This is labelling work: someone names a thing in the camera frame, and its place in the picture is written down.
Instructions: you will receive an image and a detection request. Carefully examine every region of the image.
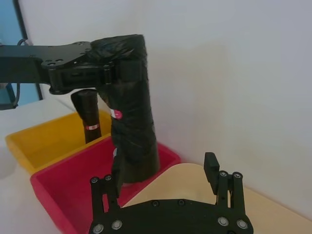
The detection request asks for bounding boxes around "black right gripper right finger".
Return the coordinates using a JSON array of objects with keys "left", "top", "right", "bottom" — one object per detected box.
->
[{"left": 203, "top": 152, "right": 246, "bottom": 215}]

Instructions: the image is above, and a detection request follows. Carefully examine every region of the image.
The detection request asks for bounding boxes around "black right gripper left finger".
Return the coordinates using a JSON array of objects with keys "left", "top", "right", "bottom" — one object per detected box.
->
[{"left": 89, "top": 167, "right": 122, "bottom": 218}]

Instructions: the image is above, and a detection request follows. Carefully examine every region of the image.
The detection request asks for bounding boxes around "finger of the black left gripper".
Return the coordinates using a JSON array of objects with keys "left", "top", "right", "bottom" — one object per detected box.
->
[{"left": 103, "top": 60, "right": 145, "bottom": 85}]

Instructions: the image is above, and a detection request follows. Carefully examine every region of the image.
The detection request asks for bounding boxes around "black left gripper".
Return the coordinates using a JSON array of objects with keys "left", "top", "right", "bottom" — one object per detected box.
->
[{"left": 0, "top": 41, "right": 109, "bottom": 96}]

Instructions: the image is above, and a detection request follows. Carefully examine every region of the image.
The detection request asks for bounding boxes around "black roll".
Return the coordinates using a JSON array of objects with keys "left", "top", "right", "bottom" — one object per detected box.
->
[
  {"left": 90, "top": 33, "right": 161, "bottom": 184},
  {"left": 71, "top": 89, "right": 102, "bottom": 145}
]

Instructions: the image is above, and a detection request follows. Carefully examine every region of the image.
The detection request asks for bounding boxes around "cream plastic tray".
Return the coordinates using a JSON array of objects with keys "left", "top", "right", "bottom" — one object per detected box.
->
[{"left": 119, "top": 163, "right": 312, "bottom": 234}]

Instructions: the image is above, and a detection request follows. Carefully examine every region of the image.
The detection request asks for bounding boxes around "red plastic bin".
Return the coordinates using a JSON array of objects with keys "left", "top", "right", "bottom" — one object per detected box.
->
[{"left": 30, "top": 136, "right": 182, "bottom": 234}]

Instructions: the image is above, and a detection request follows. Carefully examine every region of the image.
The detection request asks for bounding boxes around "yellow plastic bin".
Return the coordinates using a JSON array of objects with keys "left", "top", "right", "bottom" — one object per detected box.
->
[{"left": 5, "top": 109, "right": 113, "bottom": 175}]

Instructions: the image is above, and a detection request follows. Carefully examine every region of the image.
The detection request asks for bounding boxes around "thin dark left wrist cable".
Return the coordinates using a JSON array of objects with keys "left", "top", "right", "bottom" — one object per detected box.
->
[{"left": 16, "top": 38, "right": 34, "bottom": 47}]

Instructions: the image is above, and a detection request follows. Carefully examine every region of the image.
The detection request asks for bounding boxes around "blue panel with dark frame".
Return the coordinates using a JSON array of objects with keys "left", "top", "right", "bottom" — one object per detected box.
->
[{"left": 0, "top": 0, "right": 43, "bottom": 110}]

